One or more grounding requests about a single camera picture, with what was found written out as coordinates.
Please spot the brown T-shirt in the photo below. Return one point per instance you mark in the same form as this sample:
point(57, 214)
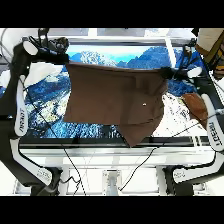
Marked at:
point(110, 100)

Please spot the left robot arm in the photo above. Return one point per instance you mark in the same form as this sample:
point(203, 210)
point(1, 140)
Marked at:
point(20, 116)

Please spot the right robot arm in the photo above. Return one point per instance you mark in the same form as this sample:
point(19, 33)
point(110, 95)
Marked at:
point(213, 130)

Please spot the rust brown garment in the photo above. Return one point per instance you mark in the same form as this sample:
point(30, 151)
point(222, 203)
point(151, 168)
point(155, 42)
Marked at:
point(195, 106)

